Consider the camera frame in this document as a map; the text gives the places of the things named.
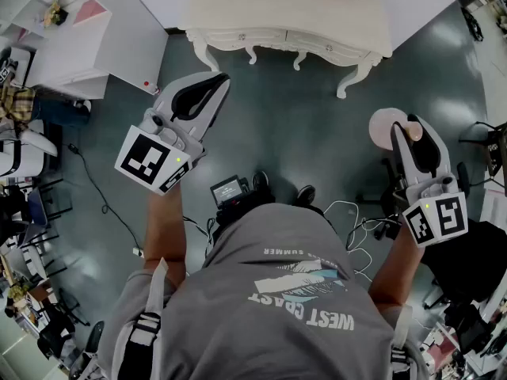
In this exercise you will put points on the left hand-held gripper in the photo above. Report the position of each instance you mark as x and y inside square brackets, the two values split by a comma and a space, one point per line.
[138, 156]

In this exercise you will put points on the white shelf cabinet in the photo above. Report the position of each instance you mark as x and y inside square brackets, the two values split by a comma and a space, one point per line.
[75, 50]

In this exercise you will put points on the black metal chair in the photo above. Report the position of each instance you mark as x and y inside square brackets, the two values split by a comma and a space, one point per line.
[51, 204]

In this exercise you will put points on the person's left forearm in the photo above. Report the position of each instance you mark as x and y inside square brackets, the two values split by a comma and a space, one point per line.
[164, 232]

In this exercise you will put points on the white machine with black trim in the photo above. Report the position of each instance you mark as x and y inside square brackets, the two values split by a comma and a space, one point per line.
[17, 63]

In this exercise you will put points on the white power adapter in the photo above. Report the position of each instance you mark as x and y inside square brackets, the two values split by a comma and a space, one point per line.
[138, 251]

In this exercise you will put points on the yellow flower ornament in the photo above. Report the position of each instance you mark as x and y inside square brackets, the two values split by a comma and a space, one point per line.
[53, 12]

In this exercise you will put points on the black device with screen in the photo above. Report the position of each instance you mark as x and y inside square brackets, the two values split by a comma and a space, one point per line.
[227, 192]

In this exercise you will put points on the person's right forearm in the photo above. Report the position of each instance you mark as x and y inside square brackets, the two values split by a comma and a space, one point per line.
[396, 267]

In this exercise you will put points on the white rounded seat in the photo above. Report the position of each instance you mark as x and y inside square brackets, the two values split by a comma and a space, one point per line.
[24, 160]

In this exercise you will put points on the cream carved dressing table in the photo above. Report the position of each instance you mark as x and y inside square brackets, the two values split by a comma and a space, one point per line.
[277, 10]

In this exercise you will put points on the person's left black shoe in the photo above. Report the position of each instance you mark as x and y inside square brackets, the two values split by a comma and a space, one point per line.
[260, 180]

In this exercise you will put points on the black metal stand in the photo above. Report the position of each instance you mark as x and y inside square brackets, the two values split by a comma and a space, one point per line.
[493, 153]

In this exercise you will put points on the grey printed t-shirt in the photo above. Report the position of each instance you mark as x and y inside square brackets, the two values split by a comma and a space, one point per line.
[257, 331]

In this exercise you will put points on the person's right black shoe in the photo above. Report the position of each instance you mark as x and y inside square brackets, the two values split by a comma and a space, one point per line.
[306, 194]

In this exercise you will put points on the person's black shoe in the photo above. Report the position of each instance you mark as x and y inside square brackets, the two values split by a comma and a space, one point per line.
[260, 180]
[306, 194]

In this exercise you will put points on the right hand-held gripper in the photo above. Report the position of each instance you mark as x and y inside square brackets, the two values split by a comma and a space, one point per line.
[435, 220]

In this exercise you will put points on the white floor button red cap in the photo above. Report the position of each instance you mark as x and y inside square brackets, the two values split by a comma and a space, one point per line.
[150, 87]

